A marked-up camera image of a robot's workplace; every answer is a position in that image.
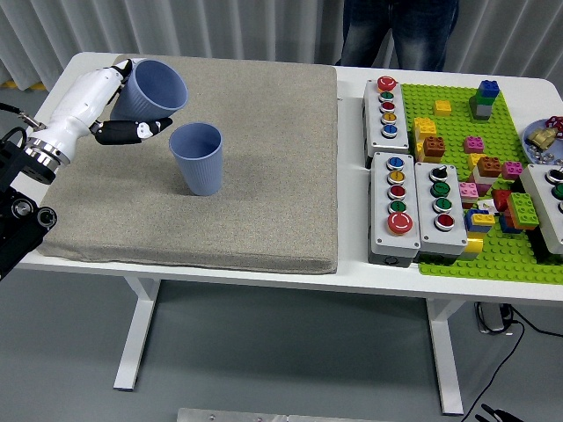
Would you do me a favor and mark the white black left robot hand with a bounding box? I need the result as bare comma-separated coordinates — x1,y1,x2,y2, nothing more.
43,59,173,159

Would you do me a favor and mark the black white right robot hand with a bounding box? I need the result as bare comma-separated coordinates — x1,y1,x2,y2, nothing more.
474,402,524,422

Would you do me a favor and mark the blue ribbed plastic cup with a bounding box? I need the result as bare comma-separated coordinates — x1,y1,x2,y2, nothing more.
169,121,223,197
108,59,190,122

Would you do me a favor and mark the white table leg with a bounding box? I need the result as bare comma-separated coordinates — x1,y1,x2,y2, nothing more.
113,276,162,392
425,298,467,415

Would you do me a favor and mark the grey power adapter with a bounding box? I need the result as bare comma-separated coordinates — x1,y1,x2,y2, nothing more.
473,302,514,335

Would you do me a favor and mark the white curtain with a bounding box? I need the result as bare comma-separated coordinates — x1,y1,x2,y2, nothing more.
0,0,563,96

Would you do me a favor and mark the yellow round brick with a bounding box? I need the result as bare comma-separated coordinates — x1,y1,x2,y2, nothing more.
461,232,485,265

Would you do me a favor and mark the blue red brick stack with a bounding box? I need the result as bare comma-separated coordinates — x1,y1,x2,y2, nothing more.
498,209,520,235

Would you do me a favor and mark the grey-brown fabric mat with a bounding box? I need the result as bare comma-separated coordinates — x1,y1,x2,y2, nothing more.
35,53,339,274

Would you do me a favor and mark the blue brick with yellow top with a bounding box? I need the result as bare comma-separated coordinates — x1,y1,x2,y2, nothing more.
464,207,497,233

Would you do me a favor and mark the green brick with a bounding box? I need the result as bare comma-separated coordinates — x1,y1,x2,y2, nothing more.
505,192,541,229

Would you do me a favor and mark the grey box with black selector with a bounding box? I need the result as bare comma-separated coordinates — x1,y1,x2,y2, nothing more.
413,161,469,265

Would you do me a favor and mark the grey button box on black base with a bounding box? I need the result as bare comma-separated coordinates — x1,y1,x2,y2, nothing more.
518,163,563,260

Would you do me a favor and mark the white pink brick stack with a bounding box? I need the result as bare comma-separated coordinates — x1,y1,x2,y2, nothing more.
466,168,498,197

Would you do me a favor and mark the grey five-button box, large red mushroom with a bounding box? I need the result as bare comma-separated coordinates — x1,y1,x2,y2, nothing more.
367,151,422,267

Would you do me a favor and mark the light blue plate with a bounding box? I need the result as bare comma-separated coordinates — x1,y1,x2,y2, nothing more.
522,118,563,166

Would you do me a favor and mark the brown brick on yellow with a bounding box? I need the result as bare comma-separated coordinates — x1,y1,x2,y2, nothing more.
421,135,447,164

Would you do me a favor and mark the brass metal fitting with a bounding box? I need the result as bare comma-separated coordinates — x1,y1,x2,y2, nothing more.
527,126,556,148

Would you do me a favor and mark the green studded baseplate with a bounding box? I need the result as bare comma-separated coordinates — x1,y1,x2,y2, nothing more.
398,82,563,282

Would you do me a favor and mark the grey five-button box, small red mushroom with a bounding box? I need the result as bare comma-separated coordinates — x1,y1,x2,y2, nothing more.
361,76,411,169

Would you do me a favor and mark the yellow brick stack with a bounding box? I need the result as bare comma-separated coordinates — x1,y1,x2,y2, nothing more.
412,116,437,164

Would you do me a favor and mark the blue green grey brick tower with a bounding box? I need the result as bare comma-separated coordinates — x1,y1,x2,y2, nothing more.
468,79,501,122

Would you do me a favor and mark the person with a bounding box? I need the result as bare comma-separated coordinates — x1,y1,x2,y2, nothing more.
340,0,461,71

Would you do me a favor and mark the black power cable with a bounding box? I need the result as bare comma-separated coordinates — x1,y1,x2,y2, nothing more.
461,305,563,422

